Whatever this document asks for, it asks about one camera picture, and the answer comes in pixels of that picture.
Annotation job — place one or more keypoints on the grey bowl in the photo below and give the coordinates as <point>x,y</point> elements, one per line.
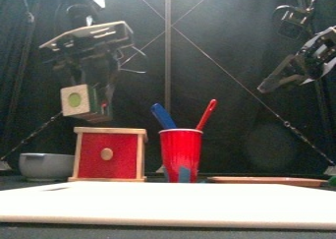
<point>45,167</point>

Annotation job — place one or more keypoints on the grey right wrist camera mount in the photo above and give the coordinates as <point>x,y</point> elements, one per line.
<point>325,71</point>

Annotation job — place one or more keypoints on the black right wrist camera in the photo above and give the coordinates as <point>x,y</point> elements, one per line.
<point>291,21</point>

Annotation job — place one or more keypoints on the small green object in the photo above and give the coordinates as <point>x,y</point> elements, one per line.
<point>332,180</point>

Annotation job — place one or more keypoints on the white cutting board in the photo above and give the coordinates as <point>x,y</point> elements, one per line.
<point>175,203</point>

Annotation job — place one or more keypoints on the white frame foot bracket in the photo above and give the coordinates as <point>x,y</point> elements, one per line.
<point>331,170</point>
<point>4,166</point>

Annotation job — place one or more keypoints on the black frame post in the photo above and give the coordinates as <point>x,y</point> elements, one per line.
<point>15,95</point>
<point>321,118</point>

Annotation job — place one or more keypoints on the brown wooden tray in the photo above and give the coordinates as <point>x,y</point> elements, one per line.
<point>271,180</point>

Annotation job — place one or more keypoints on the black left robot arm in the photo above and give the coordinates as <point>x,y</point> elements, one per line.
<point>80,10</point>

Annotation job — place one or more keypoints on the toy sushi roll green centre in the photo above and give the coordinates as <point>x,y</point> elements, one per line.
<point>73,100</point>

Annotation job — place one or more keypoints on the red wooden drawer box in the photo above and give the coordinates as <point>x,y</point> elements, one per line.
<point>109,144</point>

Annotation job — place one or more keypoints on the red plastic cup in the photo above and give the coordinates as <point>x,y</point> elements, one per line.
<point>181,151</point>

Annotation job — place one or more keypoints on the metal frame pole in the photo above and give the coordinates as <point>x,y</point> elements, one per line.
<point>168,52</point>

